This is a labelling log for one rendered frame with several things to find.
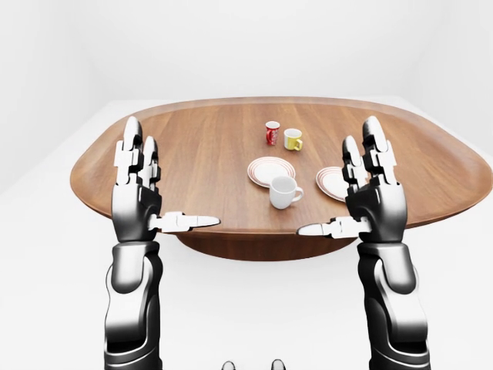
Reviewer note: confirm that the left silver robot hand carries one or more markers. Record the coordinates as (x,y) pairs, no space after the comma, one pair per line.
(131,208)

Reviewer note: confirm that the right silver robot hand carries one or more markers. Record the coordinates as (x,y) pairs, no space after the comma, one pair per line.
(385,210)

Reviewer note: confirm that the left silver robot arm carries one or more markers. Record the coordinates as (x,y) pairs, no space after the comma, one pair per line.
(131,304)

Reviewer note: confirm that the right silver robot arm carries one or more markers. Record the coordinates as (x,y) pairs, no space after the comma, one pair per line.
(393,304)

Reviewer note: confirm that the red-ringed white plate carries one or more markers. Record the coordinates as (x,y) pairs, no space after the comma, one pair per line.
(265,169)
(332,182)

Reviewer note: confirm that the white mug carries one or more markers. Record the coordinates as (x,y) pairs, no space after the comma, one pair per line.
(283,192)

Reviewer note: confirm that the yellow mug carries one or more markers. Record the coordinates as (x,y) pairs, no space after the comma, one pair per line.
(292,139)

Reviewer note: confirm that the red printed mug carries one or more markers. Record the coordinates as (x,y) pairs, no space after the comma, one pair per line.
(272,133)

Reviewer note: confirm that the round dark wooden table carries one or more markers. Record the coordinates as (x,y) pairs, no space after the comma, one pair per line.
(215,154)

